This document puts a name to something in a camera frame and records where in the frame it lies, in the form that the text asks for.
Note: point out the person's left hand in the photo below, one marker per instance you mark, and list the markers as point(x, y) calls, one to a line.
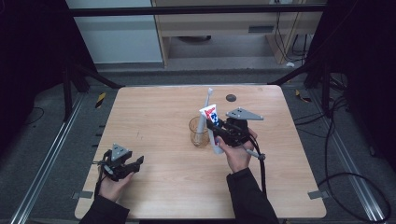
point(113, 188)

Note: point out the black metal stand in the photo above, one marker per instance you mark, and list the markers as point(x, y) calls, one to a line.
point(325, 90)
point(67, 93)

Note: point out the white cabinet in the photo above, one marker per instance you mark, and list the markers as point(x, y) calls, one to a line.
point(115, 37)

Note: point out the white toothpaste tube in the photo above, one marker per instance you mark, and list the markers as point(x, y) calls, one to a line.
point(211, 113)

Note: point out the black curtain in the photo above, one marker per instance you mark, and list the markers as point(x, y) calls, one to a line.
point(367, 62)
point(31, 62)

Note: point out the light wooden desk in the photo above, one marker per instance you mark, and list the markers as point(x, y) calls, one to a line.
point(218, 23)

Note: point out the white electric toothbrush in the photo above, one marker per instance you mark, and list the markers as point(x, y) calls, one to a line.
point(204, 115)

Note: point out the black horizontal bar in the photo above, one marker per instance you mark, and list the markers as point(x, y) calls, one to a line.
point(186, 10)

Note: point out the aluminium floor rail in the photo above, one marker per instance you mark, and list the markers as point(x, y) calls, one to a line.
point(348, 161)
point(46, 161)

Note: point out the dark round table grommet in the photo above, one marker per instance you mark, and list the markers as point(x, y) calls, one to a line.
point(231, 98)

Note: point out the yellow black striped tape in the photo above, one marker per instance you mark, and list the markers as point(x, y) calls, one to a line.
point(302, 96)
point(100, 100)

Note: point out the clear amber plastic cup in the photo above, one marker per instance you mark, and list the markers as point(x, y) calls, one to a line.
point(199, 138)

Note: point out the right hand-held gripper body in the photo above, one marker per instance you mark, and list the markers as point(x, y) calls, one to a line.
point(238, 130)

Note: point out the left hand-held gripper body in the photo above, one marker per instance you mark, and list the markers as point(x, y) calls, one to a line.
point(116, 163)

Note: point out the person's right hand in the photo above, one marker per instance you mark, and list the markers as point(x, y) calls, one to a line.
point(238, 157)

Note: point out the small white floor object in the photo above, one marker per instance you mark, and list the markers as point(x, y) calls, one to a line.
point(290, 64)

